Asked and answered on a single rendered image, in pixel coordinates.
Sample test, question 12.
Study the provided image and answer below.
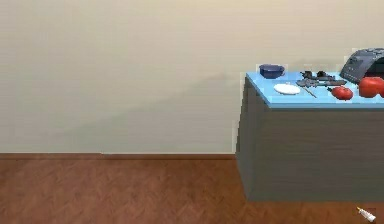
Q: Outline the dark grey wrench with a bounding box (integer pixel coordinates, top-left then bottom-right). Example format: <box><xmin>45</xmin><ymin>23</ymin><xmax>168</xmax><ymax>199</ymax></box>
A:
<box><xmin>295</xmin><ymin>70</ymin><xmax>348</xmax><ymax>89</ymax></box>

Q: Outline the dark blue bowl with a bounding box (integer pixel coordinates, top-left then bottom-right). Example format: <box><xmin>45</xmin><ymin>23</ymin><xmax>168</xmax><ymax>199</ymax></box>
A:
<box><xmin>258</xmin><ymin>63</ymin><xmax>286</xmax><ymax>80</ymax></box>

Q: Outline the white plate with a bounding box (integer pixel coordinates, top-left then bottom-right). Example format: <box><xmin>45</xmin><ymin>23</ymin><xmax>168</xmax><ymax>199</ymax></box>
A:
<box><xmin>273</xmin><ymin>83</ymin><xmax>302</xmax><ymax>96</ymax></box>

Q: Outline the thin grey knife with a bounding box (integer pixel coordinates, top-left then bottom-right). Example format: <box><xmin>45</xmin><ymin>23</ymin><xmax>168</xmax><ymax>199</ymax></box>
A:
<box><xmin>302</xmin><ymin>85</ymin><xmax>318</xmax><ymax>99</ymax></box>

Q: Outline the grey counter with blue top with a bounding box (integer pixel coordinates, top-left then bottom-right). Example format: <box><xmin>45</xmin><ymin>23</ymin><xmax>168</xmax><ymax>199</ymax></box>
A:
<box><xmin>235</xmin><ymin>70</ymin><xmax>384</xmax><ymax>203</ymax></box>

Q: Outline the small red tomato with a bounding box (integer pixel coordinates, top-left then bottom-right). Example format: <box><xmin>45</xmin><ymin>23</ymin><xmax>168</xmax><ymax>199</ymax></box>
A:
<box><xmin>326</xmin><ymin>85</ymin><xmax>354</xmax><ymax>101</ymax></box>

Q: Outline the dark grey toaster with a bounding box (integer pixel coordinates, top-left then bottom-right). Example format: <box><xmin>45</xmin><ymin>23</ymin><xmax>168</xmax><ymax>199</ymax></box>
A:
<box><xmin>339</xmin><ymin>47</ymin><xmax>384</xmax><ymax>84</ymax></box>

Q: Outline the large red tomato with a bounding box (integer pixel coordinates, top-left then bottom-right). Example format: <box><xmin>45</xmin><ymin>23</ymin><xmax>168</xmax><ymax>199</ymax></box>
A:
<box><xmin>358</xmin><ymin>76</ymin><xmax>384</xmax><ymax>99</ymax></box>

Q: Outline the white tube with yellow tip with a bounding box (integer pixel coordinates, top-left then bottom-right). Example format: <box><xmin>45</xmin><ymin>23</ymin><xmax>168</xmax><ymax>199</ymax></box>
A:
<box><xmin>356</xmin><ymin>206</ymin><xmax>377</xmax><ymax>223</ymax></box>

